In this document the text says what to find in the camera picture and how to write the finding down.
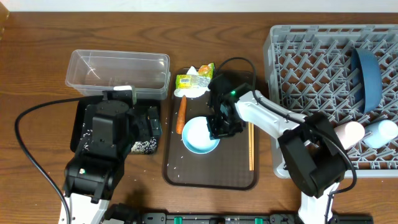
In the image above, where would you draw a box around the light blue rice bowl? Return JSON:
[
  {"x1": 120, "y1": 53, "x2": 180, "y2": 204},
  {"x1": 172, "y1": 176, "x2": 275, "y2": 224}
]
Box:
[{"x1": 182, "y1": 116, "x2": 220, "y2": 154}]

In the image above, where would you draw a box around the orange carrot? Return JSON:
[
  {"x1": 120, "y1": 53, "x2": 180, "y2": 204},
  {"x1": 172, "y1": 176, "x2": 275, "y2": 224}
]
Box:
[{"x1": 176, "y1": 96, "x2": 187, "y2": 134}]

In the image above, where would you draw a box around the white napkin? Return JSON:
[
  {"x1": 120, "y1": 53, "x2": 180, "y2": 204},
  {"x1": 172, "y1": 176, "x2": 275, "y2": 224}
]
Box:
[{"x1": 174, "y1": 66, "x2": 209, "y2": 98}]

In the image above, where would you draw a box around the orange snack wrapper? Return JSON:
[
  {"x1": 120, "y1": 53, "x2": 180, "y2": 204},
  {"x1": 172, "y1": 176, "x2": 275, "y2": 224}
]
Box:
[{"x1": 197, "y1": 63, "x2": 215, "y2": 80}]

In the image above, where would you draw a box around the green snack wrapper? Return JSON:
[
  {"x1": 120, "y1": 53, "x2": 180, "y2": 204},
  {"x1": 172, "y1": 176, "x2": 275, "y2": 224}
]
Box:
[{"x1": 175, "y1": 75, "x2": 211, "y2": 89}]

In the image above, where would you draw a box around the small pink cup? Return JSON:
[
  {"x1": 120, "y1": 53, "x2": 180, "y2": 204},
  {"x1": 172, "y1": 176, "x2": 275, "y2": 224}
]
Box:
[{"x1": 334, "y1": 121, "x2": 365, "y2": 150}]

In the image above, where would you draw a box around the dark blue plate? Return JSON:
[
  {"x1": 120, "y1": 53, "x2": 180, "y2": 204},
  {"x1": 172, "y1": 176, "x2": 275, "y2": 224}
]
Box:
[{"x1": 351, "y1": 48, "x2": 382, "y2": 113}]

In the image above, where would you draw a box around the small blue cup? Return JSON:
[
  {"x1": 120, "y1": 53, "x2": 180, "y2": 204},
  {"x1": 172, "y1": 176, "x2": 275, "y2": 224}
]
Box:
[{"x1": 364, "y1": 119, "x2": 397, "y2": 149}]

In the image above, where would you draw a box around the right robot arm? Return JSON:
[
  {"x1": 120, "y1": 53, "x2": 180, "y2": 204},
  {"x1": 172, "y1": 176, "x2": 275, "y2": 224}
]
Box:
[{"x1": 207, "y1": 75, "x2": 351, "y2": 223}]

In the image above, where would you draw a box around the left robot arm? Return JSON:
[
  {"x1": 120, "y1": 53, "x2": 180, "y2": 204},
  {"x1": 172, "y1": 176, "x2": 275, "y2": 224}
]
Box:
[{"x1": 59, "y1": 90, "x2": 162, "y2": 223}]

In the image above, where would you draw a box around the black waste tray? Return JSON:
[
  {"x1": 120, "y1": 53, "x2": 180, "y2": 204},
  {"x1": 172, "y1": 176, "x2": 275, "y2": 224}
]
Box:
[{"x1": 70, "y1": 94, "x2": 162, "y2": 154}]

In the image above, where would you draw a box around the grey dishwasher rack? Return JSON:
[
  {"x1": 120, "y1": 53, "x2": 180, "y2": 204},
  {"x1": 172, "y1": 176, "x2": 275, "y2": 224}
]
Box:
[{"x1": 262, "y1": 24, "x2": 398, "y2": 179}]

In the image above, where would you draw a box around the cooked white rice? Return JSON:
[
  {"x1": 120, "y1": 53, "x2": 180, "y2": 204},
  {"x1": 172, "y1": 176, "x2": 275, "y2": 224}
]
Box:
[{"x1": 74, "y1": 105, "x2": 159, "y2": 155}]

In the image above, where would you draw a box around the brown serving tray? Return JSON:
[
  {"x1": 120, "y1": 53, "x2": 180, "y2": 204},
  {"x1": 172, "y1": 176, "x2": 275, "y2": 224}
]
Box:
[{"x1": 162, "y1": 68, "x2": 260, "y2": 191}]

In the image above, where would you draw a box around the clear plastic bin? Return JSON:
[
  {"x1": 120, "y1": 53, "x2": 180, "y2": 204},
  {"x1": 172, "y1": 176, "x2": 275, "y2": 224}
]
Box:
[{"x1": 65, "y1": 49, "x2": 170, "y2": 100}]

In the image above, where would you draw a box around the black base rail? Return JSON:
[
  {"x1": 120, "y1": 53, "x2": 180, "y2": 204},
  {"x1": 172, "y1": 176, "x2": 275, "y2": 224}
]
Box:
[{"x1": 102, "y1": 212, "x2": 374, "y2": 224}]

